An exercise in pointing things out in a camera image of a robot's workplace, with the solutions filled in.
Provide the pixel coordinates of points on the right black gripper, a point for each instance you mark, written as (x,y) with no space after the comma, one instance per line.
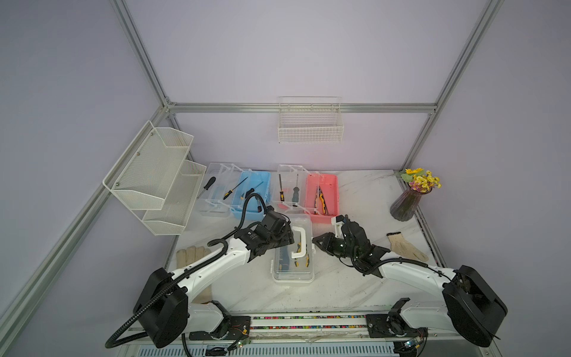
(326,245)

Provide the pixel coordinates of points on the beige work glove right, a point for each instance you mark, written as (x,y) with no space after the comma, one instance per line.
(404,248)

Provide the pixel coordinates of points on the lower white mesh shelf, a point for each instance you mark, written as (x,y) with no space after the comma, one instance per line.
(173,218)

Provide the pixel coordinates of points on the grey handle screwdriver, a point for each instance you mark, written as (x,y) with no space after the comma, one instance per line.
(296,193)

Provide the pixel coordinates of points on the blue clear toolbox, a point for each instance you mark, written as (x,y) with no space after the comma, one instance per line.
(211,203)

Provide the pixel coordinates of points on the yellow black pliers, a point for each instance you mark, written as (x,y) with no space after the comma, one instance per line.
(301,262)

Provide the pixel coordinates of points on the purple glass vase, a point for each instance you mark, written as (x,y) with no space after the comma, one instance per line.
(403,209)

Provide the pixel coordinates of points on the beige work glove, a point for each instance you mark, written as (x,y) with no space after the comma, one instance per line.
(187,256)
(404,248)

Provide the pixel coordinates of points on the yellow black thin screwdriver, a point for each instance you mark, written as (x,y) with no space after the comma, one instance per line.
(230,192)

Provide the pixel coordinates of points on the yellow handle small screwdriver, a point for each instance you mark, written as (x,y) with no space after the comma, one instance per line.
(282,195)

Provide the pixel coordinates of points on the pink clear toolbox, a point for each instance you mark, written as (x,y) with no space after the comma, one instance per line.
(308,184)

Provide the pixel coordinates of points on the white mesh shelf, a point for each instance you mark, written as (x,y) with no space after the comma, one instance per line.
(143,179)
(173,218)

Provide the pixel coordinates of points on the aluminium frame rail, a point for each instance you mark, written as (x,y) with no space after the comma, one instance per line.
(276,107)

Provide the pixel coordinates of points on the black handle screwdriver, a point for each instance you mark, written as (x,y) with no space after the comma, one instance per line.
(207,186)

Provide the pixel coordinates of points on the red yellow pliers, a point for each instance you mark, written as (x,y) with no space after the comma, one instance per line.
(322,201)

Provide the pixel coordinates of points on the beige work glove left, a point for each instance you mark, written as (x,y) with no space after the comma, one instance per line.
(187,256)

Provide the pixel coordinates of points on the white clear toolbox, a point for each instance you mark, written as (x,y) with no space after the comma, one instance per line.
(284,271)

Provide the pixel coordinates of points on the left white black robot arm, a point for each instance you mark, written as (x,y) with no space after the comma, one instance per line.
(166,309)

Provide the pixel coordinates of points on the upper white mesh shelf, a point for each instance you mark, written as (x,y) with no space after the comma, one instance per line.
(143,179)

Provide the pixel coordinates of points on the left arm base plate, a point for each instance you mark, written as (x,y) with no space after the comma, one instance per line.
(230,329)

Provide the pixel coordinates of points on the black yellow stubby screwdriver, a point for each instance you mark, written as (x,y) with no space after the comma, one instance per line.
(250,191)

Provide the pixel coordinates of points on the yellow artificial flowers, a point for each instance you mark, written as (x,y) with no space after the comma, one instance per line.
(420,180)

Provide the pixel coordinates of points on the white wire wall basket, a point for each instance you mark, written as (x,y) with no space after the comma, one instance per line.
(310,127)

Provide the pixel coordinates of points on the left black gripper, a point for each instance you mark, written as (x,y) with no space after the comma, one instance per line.
(287,236)

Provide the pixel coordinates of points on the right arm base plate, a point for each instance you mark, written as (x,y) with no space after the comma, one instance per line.
(388,326)

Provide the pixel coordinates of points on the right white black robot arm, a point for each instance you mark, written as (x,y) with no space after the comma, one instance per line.
(464,303)

